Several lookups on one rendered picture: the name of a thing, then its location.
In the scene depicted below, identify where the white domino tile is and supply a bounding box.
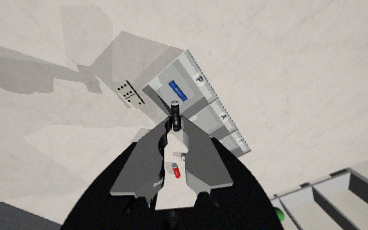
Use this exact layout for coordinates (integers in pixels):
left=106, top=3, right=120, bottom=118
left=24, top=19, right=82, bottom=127
left=115, top=80, right=145, bottom=110

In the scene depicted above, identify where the grey three-compartment bin rack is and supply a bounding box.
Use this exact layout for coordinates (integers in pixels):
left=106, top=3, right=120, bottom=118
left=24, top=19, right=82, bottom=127
left=141, top=49, right=252, bottom=158

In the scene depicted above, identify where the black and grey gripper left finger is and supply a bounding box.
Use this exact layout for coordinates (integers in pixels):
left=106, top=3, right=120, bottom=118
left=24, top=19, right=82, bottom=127
left=60, top=116, right=173, bottom=230

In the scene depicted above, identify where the red battery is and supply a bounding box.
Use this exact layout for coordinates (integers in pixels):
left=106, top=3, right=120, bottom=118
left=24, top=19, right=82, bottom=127
left=172, top=163, right=180, bottom=178

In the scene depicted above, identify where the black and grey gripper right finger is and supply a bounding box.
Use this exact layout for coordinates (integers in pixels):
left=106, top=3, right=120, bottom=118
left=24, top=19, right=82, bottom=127
left=179, top=115, right=284, bottom=230

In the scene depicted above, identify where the black battery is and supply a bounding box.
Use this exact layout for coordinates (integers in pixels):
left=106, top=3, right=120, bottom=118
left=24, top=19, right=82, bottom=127
left=171, top=101, right=180, bottom=132

